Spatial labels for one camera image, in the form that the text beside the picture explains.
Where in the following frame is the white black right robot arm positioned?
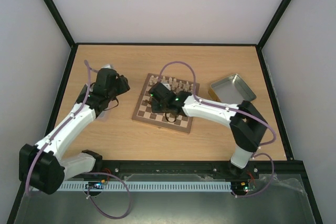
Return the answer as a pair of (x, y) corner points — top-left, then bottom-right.
(149, 82), (267, 178)

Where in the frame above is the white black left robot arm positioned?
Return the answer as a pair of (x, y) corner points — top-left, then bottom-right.
(19, 68), (130, 195)

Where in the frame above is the wooden chess board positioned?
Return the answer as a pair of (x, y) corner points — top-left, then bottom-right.
(132, 73), (193, 134)

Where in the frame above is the metal tin lid left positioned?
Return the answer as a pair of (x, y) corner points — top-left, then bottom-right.
(96, 110), (110, 122)

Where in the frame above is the metal tin tray right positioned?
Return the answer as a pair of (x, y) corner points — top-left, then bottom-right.
(208, 73), (257, 104)

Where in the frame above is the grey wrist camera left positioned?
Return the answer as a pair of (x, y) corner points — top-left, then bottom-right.
(102, 64), (114, 70)

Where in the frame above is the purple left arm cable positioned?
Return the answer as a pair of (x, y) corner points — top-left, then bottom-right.
(25, 60), (132, 219)

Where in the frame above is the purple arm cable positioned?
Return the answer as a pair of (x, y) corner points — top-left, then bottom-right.
(159, 61), (277, 199)
(25, 60), (132, 219)

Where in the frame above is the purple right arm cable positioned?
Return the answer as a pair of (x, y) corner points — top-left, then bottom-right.
(159, 61), (277, 199)

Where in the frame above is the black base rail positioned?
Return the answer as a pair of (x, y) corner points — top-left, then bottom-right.
(86, 159), (305, 183)

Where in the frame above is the slotted white cable duct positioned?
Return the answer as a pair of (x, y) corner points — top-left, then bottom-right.
(58, 181), (232, 192)

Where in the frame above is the black enclosure frame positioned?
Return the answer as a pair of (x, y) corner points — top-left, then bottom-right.
(6, 0), (323, 224)

